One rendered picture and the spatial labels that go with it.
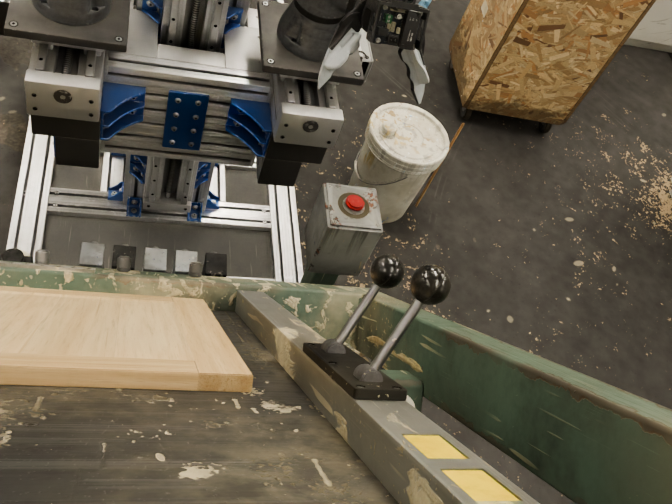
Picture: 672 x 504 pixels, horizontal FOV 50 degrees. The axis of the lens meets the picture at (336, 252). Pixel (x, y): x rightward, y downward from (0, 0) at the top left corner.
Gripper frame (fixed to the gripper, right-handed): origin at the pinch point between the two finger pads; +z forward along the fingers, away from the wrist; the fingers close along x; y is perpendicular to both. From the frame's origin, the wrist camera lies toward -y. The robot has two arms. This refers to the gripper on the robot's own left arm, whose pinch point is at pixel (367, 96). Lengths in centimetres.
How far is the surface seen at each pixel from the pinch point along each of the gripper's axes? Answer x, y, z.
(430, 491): -11, 67, 8
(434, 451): -9, 63, 9
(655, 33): 233, -260, 3
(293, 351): -11.4, 29.7, 24.1
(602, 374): 137, -87, 108
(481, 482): -8, 68, 7
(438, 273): -3.6, 44.6, 4.6
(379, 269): -5.0, 33.8, 10.3
